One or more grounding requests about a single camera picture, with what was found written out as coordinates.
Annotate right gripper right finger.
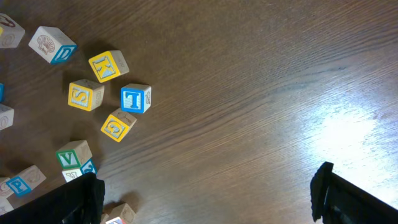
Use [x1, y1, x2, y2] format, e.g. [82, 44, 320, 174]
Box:
[310, 162, 397, 224]

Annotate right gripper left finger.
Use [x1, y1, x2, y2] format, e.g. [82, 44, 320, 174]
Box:
[1, 172, 105, 224]

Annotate red A block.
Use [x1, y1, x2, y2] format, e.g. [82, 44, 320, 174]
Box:
[106, 203, 136, 224]

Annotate plain wooden block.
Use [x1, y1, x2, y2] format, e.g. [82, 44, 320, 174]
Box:
[62, 159, 98, 182]

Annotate green V block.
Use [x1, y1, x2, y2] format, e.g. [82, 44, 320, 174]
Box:
[55, 140, 92, 169]

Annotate blue P block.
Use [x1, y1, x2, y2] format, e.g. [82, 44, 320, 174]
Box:
[6, 165, 46, 197]

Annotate blue H block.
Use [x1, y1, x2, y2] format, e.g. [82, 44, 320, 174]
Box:
[0, 177, 14, 200]

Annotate yellow G block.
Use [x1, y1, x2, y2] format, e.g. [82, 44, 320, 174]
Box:
[101, 108, 137, 142]

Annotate yellow S block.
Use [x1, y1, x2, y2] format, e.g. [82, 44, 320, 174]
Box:
[68, 79, 104, 111]

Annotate green Z block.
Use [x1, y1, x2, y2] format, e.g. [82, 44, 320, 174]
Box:
[0, 104, 14, 130]

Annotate blue T block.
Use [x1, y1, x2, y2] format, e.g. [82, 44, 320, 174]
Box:
[120, 83, 152, 114]

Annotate yellow K block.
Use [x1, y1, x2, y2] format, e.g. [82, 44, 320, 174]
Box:
[88, 50, 129, 83]

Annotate plain block blue side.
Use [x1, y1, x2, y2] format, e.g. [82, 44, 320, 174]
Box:
[0, 83, 4, 102]

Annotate blue D block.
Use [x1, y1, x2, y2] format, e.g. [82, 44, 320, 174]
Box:
[29, 26, 77, 64]

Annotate yellow top block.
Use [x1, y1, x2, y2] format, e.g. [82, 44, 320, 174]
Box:
[1, 13, 25, 49]

